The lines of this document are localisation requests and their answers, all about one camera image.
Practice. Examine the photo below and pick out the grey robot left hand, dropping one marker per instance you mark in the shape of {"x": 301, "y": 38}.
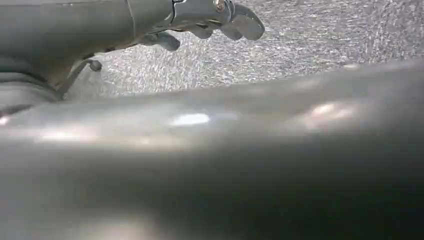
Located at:
{"x": 205, "y": 172}

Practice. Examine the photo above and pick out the ribbed grey robot left arm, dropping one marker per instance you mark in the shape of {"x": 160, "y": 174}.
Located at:
{"x": 23, "y": 91}

